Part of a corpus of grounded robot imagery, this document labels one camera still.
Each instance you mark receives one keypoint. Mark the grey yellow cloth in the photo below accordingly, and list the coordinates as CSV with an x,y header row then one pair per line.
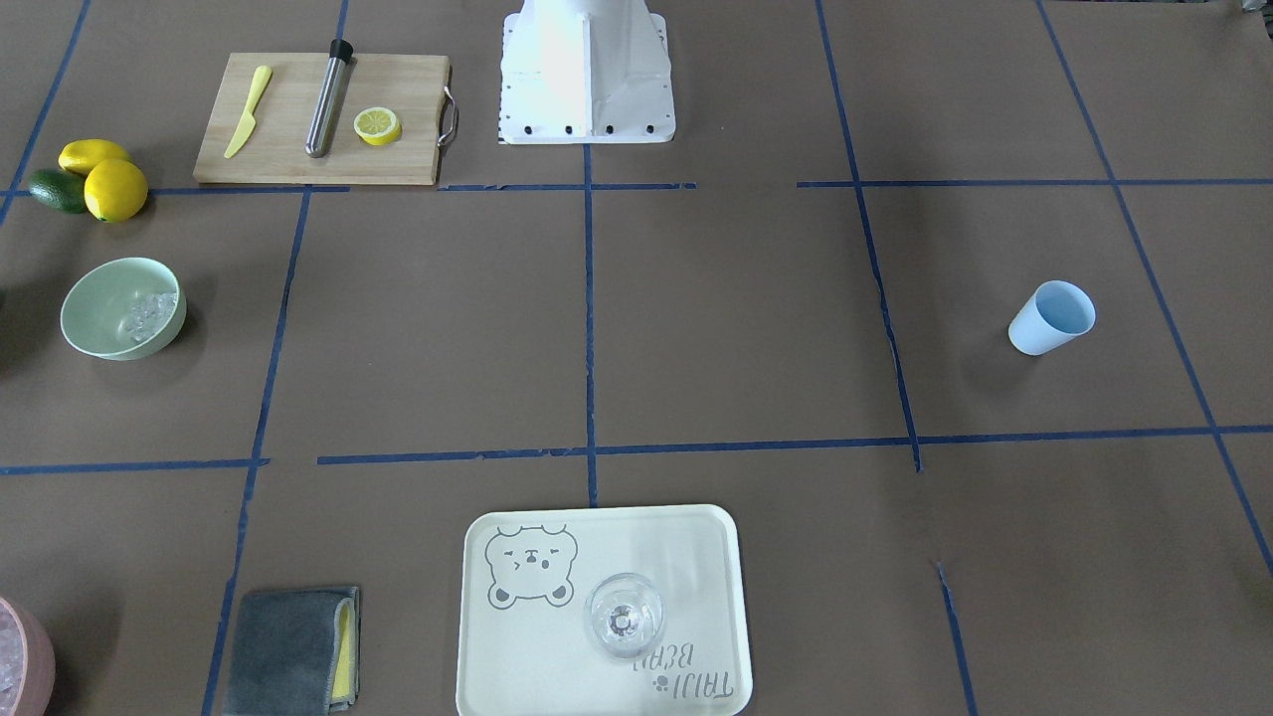
x,y
296,652

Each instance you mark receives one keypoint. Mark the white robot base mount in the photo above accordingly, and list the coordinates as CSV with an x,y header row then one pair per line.
x,y
585,72

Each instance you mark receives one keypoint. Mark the steel muddler black tip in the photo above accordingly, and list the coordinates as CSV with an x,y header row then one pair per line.
x,y
324,120

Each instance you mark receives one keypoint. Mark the pink bowl of ice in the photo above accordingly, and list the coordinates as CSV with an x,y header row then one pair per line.
x,y
29,664

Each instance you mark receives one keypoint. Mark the light blue cup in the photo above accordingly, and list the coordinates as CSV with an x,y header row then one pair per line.
x,y
1057,312

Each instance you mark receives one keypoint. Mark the yellow lemon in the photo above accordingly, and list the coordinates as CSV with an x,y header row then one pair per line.
x,y
80,157
115,191

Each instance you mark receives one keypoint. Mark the ice cubes in green bowl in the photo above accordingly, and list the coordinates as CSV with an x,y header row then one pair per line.
x,y
148,314

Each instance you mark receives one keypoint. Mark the cream bear tray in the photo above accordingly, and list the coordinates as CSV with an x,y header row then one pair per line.
x,y
523,643

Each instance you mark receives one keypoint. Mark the clear wine glass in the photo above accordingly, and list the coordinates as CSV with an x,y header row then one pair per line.
x,y
625,616

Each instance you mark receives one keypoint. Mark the green lime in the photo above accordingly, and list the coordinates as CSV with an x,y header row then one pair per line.
x,y
59,190

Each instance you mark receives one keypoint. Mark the lemon half slice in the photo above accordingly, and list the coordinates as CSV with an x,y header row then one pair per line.
x,y
377,126

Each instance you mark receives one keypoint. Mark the yellow lemon front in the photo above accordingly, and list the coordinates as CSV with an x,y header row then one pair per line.
x,y
115,191

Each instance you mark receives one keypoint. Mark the wooden cutting board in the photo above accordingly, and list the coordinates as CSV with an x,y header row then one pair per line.
x,y
414,86

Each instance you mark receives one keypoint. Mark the yellow lemon rear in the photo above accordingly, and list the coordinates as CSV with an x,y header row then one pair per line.
x,y
80,157

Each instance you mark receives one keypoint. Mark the green bowl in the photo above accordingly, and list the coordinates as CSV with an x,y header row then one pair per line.
x,y
94,308

